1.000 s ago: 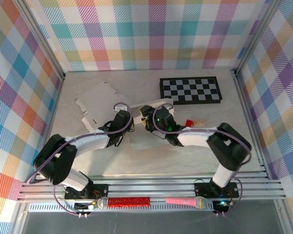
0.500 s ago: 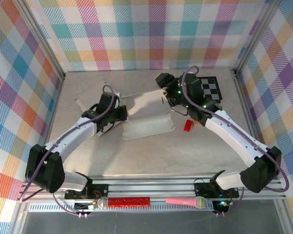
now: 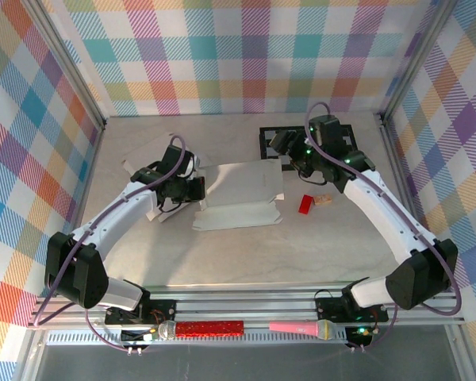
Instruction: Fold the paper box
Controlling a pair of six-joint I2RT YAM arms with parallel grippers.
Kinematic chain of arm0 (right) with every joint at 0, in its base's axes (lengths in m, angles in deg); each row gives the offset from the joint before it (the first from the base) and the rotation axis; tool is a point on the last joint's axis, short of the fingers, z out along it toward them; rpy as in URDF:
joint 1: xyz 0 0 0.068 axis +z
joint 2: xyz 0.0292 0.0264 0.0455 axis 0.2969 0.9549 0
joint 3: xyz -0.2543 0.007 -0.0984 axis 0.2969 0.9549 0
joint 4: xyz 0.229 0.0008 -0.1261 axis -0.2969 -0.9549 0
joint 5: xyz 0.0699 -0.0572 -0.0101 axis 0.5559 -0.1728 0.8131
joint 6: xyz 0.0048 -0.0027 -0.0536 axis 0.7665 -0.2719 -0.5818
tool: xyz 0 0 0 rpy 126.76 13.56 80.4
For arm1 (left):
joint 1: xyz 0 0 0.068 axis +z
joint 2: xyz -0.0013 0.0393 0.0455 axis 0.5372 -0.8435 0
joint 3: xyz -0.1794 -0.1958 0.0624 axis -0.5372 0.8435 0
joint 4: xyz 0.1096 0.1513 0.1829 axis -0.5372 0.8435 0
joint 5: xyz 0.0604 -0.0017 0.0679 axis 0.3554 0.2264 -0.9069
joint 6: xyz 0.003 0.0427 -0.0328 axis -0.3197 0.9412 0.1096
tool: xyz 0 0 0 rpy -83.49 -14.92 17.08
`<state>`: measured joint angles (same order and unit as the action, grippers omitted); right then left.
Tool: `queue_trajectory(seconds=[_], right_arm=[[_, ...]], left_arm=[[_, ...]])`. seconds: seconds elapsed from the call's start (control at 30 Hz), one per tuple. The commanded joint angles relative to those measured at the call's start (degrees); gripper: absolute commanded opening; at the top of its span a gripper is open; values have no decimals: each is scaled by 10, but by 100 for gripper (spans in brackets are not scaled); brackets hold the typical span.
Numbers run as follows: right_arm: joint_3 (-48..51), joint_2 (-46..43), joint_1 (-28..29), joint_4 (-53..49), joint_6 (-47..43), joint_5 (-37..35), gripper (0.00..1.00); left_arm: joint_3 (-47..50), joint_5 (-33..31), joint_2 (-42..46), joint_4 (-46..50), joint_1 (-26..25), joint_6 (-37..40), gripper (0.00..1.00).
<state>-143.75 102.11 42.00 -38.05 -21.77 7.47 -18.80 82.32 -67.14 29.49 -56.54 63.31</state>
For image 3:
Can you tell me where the red block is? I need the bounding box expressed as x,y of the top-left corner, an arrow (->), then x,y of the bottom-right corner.
297,194 -> 316,215

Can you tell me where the white cardboard box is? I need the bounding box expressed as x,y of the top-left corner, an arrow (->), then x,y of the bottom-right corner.
192,160 -> 286,232
121,133 -> 202,223

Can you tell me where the black grey checkerboard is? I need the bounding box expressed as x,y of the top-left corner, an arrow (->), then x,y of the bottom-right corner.
258,125 -> 356,171

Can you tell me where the red glitter toy microphone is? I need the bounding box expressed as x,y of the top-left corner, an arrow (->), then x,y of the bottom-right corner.
157,319 -> 246,341

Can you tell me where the left black controller board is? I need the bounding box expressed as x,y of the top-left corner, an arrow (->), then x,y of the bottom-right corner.
120,327 -> 159,346

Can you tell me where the black controller board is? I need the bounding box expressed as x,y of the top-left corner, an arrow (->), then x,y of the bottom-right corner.
345,324 -> 374,347
120,327 -> 159,346

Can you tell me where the pink toy microphone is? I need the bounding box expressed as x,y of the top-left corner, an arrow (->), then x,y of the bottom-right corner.
268,319 -> 337,341

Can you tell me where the right black controller board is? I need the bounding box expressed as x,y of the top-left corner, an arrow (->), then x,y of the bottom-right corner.
345,324 -> 374,347

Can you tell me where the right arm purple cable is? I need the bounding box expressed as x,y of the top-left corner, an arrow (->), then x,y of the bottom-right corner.
304,101 -> 463,353

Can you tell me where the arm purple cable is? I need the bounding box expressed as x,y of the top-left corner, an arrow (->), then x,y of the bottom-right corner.
34,133 -> 186,353
304,101 -> 463,353

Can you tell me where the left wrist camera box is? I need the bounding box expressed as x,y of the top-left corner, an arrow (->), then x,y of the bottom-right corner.
184,153 -> 202,179

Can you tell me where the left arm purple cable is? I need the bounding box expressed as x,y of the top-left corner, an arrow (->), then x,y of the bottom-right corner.
34,133 -> 186,353

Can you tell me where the right aluminium side rail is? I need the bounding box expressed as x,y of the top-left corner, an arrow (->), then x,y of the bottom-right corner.
378,113 -> 440,294

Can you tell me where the aluminium side rail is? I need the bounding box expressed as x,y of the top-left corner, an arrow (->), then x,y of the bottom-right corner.
378,113 -> 440,294
54,118 -> 108,297

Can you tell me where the left aluminium side rail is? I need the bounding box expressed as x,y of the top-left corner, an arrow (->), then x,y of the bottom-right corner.
54,118 -> 108,297

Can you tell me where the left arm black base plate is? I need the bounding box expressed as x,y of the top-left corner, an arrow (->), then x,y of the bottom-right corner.
104,299 -> 178,325

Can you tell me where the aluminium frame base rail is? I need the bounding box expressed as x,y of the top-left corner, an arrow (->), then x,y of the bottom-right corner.
27,282 -> 466,331

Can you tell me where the right aluminium corner post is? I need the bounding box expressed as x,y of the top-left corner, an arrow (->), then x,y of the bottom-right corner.
374,0 -> 461,126

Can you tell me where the aluminium corner post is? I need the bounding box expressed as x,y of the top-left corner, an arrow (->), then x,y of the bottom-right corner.
374,0 -> 461,126
21,0 -> 108,130

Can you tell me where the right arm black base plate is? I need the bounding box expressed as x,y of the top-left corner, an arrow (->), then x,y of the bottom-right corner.
315,295 -> 390,323

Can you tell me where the left aluminium corner post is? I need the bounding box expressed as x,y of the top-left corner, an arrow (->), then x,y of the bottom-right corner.
21,0 -> 108,130

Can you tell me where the white slotted cable tray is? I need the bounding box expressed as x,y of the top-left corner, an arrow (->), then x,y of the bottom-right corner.
46,331 -> 349,347

